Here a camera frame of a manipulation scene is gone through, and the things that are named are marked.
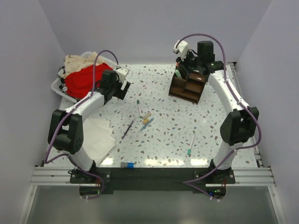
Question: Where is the aluminium rail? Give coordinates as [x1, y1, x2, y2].
[30, 167, 276, 187]
[225, 63, 258, 155]

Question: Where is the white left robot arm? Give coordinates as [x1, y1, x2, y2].
[43, 69, 130, 183]

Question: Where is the aluminium right side rail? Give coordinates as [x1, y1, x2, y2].
[225, 63, 258, 155]

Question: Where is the white folded cloth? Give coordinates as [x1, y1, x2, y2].
[83, 118, 115, 166]

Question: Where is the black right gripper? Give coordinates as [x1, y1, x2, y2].
[176, 50, 202, 75]

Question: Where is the aluminium front rail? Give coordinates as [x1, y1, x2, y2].
[30, 167, 276, 187]

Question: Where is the light green highlighter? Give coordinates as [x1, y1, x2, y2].
[175, 70, 182, 78]

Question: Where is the grey blue cylinder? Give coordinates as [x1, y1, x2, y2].
[121, 162, 134, 169]

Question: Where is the red cloth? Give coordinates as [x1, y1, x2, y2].
[64, 63, 112, 98]

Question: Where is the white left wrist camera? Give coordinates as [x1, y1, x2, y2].
[114, 67, 130, 83]

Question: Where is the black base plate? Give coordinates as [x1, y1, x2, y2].
[68, 168, 236, 196]

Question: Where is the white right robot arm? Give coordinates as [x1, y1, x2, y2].
[173, 41, 260, 183]

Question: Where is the white plastic basket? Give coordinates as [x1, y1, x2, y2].
[51, 50, 121, 103]

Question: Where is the brown wooden desk organizer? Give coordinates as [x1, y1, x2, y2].
[168, 66, 207, 104]

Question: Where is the blue pen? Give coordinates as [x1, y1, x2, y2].
[138, 118, 154, 133]

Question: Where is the purple black pen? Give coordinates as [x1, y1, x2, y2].
[121, 117, 137, 140]

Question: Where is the beige eraser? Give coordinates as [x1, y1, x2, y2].
[142, 112, 151, 119]

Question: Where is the beige cloth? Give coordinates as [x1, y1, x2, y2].
[62, 52, 97, 79]

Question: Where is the teal capped white marker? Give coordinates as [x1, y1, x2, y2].
[187, 134, 195, 155]

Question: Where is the green capped white marker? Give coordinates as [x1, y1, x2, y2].
[137, 100, 142, 118]

